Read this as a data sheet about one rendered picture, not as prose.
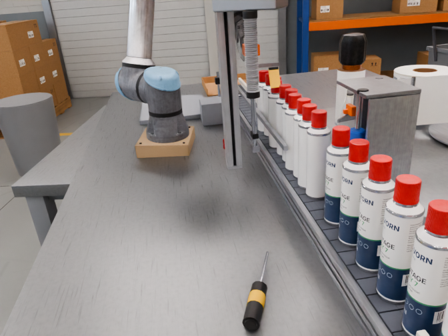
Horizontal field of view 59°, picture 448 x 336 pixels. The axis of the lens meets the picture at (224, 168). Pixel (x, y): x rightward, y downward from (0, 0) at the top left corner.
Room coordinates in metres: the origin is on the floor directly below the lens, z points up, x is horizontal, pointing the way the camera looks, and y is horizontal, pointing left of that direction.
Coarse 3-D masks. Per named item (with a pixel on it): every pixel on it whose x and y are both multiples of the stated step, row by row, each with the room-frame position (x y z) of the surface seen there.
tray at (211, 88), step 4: (212, 76) 2.32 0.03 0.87; (216, 76) 2.32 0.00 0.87; (240, 76) 2.34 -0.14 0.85; (244, 76) 2.34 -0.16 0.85; (204, 80) 2.32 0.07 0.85; (208, 80) 2.32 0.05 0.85; (212, 80) 2.32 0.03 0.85; (244, 80) 2.32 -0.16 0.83; (204, 84) 2.15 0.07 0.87; (208, 84) 2.28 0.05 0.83; (212, 84) 2.28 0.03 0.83; (240, 84) 2.22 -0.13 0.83; (204, 88) 2.18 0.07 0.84; (208, 88) 2.19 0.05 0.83; (212, 88) 2.18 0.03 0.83; (216, 88) 2.17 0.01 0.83; (220, 88) 2.16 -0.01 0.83; (208, 92) 2.09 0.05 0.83; (212, 92) 2.09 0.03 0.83; (216, 92) 2.08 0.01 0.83; (208, 96) 2.02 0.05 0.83
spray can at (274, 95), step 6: (276, 90) 1.13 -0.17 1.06; (270, 96) 1.13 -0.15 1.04; (276, 96) 1.12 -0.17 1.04; (270, 102) 1.13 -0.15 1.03; (270, 108) 1.13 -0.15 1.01; (270, 114) 1.13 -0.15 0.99; (270, 120) 1.13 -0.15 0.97; (276, 120) 1.12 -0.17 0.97; (276, 126) 1.12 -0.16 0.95; (270, 138) 1.13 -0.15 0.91; (270, 144) 1.14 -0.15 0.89; (276, 144) 1.12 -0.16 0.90
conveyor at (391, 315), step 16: (288, 176) 0.93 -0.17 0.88; (304, 192) 0.84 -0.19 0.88; (320, 208) 0.76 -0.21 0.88; (320, 224) 0.70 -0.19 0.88; (336, 240) 0.64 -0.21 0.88; (352, 256) 0.59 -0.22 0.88; (352, 272) 0.54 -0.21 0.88; (368, 288) 0.50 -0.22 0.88; (384, 304) 0.46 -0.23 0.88; (384, 320) 0.43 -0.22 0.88; (400, 320) 0.43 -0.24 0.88
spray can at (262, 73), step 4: (260, 72) 1.29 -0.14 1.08; (264, 72) 1.28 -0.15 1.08; (268, 72) 1.29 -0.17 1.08; (260, 76) 1.29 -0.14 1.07; (264, 76) 1.28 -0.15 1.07; (260, 80) 1.29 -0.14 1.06; (264, 80) 1.28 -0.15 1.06; (260, 84) 1.28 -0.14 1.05; (264, 84) 1.28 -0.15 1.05; (260, 88) 1.28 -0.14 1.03; (260, 92) 1.28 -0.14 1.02; (260, 96) 1.28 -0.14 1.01; (260, 100) 1.28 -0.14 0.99; (260, 104) 1.28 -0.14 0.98; (260, 108) 1.28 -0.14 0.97; (260, 124) 1.28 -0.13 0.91; (260, 128) 1.28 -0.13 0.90
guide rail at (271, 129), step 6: (240, 90) 1.56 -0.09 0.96; (246, 96) 1.46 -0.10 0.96; (246, 102) 1.42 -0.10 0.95; (258, 114) 1.23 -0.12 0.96; (264, 120) 1.16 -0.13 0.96; (270, 126) 1.10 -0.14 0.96; (270, 132) 1.08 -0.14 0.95; (276, 132) 1.05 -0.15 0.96; (276, 138) 1.01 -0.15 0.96; (282, 144) 0.96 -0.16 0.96
